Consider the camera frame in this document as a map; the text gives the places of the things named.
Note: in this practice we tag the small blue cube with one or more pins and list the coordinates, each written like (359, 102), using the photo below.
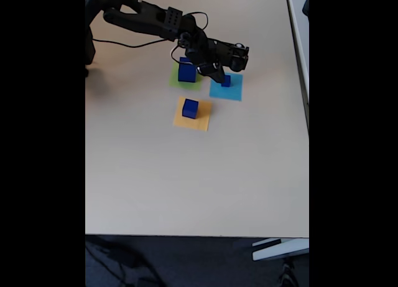
(226, 82)

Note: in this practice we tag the large blue cube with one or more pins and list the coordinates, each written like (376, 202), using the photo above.
(186, 73)

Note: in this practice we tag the medium blue cube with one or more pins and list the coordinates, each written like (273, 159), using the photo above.
(190, 109)

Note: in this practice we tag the light blue paper square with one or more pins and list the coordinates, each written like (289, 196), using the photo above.
(236, 92)

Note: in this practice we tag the green paper square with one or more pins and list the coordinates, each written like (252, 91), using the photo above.
(174, 81)

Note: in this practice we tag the orange paper square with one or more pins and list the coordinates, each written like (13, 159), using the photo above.
(203, 122)

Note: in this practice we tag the white adjacent table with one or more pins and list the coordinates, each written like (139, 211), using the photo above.
(298, 50)

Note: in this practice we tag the dark blue object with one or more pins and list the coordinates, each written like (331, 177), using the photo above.
(306, 5)

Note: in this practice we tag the white table foot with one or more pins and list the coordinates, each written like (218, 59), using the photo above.
(280, 251)

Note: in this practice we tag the black chair base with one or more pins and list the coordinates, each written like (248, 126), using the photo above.
(289, 274)

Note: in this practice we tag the black camera box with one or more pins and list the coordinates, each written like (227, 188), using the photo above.
(234, 56)

